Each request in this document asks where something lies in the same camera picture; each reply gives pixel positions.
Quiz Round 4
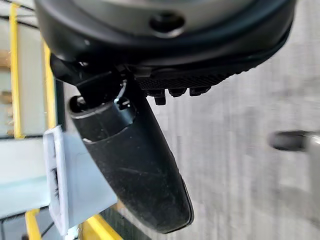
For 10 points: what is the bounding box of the brown cardboard box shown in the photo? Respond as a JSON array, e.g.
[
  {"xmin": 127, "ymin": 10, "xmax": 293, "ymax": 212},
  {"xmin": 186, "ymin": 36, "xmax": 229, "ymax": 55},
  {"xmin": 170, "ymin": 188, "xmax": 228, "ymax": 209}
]
[
  {"xmin": 0, "ymin": 90, "xmax": 14, "ymax": 135},
  {"xmin": 0, "ymin": 49, "xmax": 12, "ymax": 74}
]

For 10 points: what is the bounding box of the robot dark foot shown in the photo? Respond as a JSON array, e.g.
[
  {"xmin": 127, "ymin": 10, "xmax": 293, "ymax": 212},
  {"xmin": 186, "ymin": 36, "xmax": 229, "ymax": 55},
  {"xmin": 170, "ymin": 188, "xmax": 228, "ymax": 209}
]
[{"xmin": 268, "ymin": 130, "xmax": 311, "ymax": 152}]

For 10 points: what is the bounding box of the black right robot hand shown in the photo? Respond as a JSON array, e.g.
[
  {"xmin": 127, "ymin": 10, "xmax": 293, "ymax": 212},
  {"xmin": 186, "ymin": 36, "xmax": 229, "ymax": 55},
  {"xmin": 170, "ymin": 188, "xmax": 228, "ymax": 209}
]
[{"xmin": 33, "ymin": 0, "xmax": 297, "ymax": 235}]

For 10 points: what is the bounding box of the yellow metal shelf rack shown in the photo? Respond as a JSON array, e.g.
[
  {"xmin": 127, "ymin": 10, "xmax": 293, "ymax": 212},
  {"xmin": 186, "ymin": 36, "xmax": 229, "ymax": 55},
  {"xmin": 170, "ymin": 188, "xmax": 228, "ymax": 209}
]
[{"xmin": 8, "ymin": 0, "xmax": 123, "ymax": 240}]

